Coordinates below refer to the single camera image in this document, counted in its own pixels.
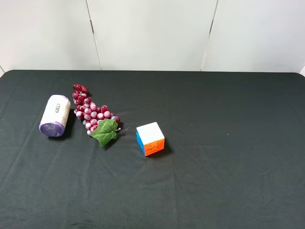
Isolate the colourful puzzle cube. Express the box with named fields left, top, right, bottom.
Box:
left=136, top=122, right=165, bottom=156

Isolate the purple trash bag roll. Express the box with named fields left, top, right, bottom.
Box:
left=39, top=94, right=71, bottom=137

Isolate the black tablecloth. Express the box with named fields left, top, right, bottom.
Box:
left=0, top=70, right=305, bottom=229

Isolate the red artificial grape bunch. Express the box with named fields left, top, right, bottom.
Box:
left=72, top=83, right=128, bottom=146

